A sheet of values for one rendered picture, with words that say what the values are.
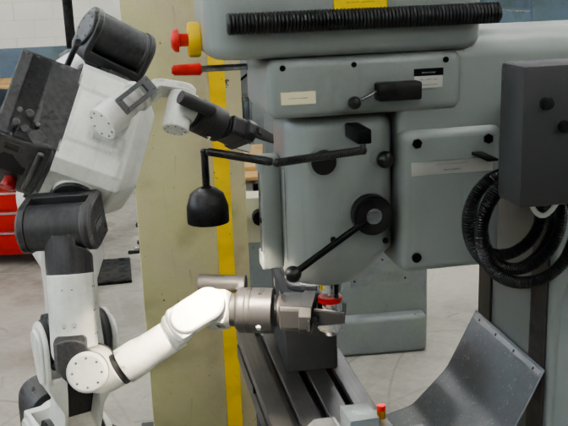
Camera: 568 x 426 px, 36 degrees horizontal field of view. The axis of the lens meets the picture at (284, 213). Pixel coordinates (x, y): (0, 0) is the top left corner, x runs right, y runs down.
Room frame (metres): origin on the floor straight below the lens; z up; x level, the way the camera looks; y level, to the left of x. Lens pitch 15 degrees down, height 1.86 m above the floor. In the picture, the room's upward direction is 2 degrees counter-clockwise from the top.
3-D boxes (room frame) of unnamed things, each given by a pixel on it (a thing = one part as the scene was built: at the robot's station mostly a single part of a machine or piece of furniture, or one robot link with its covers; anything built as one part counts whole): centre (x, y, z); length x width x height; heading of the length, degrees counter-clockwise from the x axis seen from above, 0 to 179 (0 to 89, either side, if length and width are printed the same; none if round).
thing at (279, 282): (1.97, -0.04, 1.08); 0.22 x 0.12 x 0.20; 8
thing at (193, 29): (1.53, 0.14, 1.76); 0.06 x 0.02 x 0.06; 11
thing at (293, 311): (1.59, 0.01, 1.23); 0.13 x 0.12 x 0.10; 172
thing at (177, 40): (1.53, 0.17, 1.76); 0.04 x 0.03 x 0.04; 11
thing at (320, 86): (1.58, -0.12, 1.68); 0.34 x 0.24 x 0.10; 101
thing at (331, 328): (1.57, -0.08, 1.23); 0.05 x 0.05 x 0.06
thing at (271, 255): (1.55, 0.03, 1.45); 0.04 x 0.04 x 0.21; 11
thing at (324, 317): (1.54, -0.08, 1.23); 0.06 x 0.02 x 0.03; 82
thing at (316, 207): (1.57, -0.09, 1.47); 0.21 x 0.19 x 0.32; 11
